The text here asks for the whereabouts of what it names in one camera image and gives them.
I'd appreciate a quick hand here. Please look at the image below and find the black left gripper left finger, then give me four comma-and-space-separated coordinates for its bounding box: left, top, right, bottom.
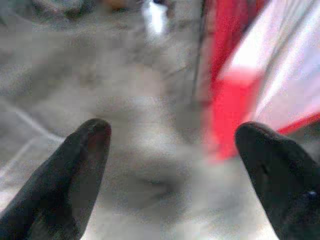
0, 118, 112, 240

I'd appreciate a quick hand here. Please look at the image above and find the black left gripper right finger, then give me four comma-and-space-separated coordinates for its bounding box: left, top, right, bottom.
235, 121, 320, 240

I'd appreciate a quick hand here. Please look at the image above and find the red and white garment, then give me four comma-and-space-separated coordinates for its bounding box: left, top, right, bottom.
194, 0, 320, 162

